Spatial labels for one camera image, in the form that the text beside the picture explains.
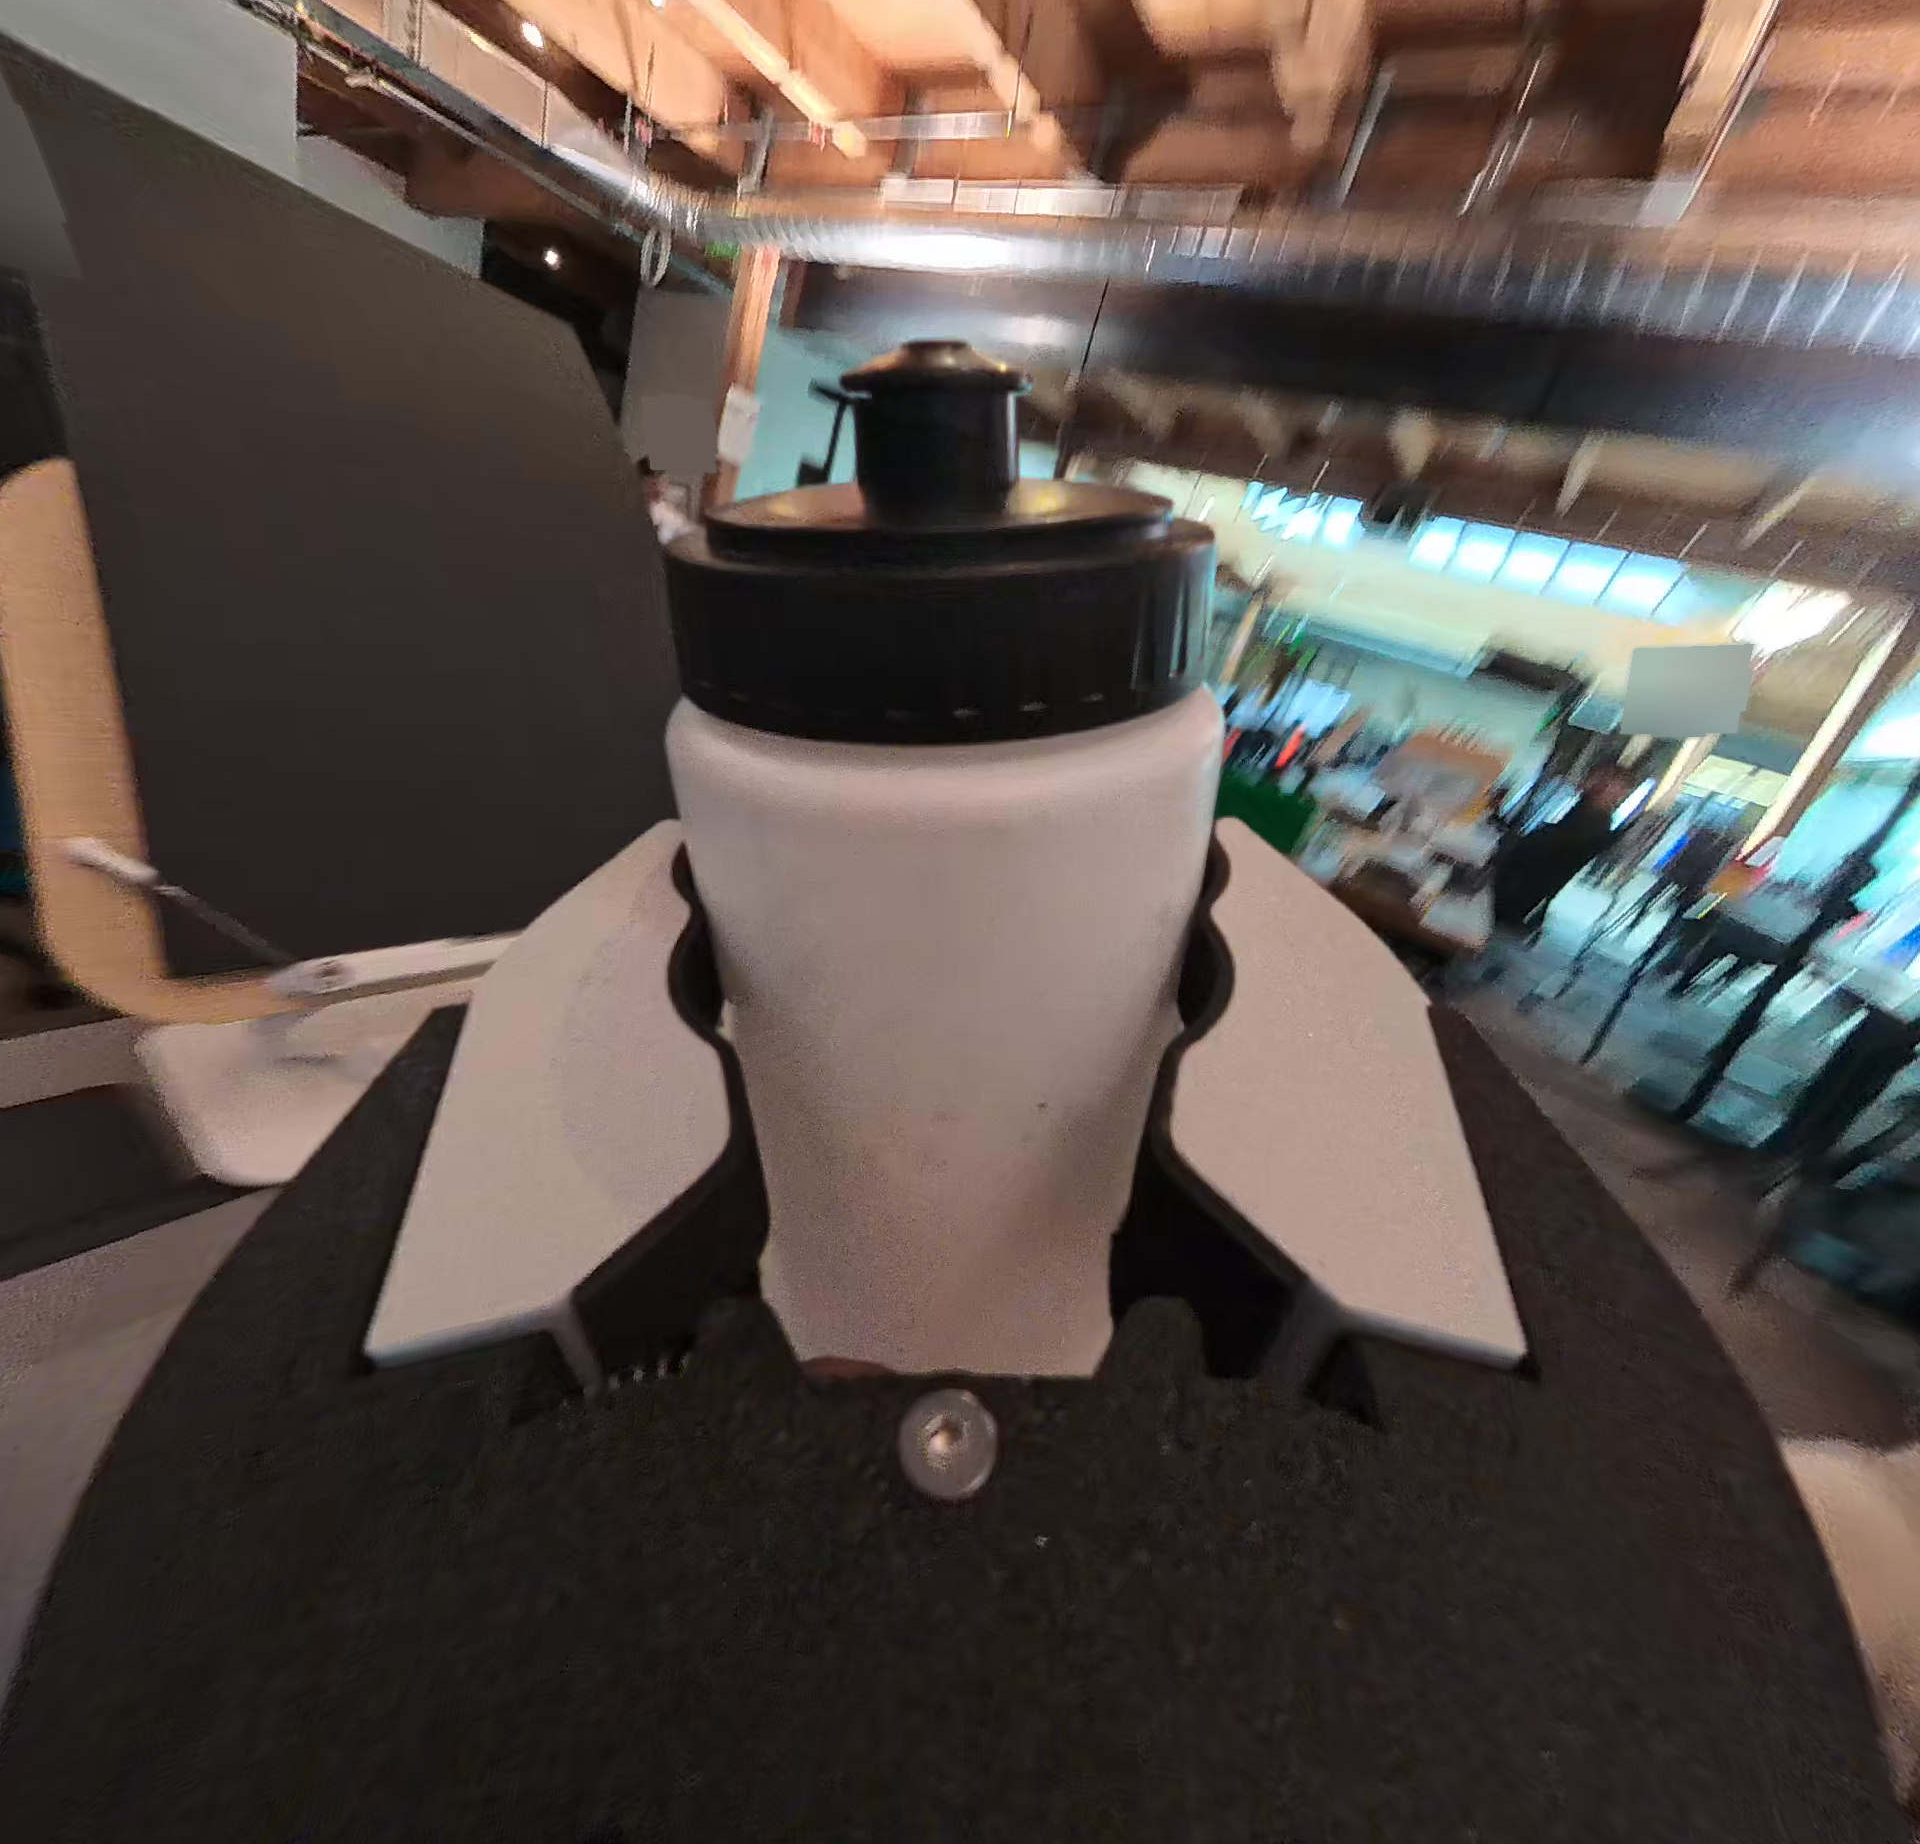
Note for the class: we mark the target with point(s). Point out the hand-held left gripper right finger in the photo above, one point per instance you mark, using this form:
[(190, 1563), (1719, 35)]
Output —
[(1336, 1125)]

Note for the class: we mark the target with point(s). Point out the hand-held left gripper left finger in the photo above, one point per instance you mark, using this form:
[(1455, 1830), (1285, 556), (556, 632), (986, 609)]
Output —
[(556, 1125)]

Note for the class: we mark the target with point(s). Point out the white bottle black cap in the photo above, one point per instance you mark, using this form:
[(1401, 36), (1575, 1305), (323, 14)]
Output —
[(946, 975)]

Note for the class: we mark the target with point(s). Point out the grey desk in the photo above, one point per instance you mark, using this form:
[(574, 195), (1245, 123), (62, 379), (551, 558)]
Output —
[(91, 1350)]

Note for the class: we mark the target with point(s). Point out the wood-framed black panel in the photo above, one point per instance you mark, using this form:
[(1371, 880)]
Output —
[(375, 522)]

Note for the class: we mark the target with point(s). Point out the silver ventilation duct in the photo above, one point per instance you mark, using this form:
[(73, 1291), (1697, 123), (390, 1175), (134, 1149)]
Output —
[(1350, 247)]

